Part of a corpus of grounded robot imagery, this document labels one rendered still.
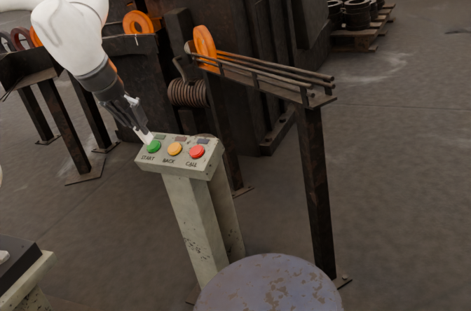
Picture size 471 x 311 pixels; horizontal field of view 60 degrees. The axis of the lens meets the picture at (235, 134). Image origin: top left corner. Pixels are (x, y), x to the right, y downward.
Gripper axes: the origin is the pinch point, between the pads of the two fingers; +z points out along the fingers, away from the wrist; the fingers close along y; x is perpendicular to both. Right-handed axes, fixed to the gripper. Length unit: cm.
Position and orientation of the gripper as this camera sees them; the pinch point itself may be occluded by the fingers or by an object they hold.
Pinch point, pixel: (143, 133)
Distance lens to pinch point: 114.7
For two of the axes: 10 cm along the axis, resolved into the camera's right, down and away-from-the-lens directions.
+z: 3.3, 6.2, 7.1
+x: -3.5, 7.8, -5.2
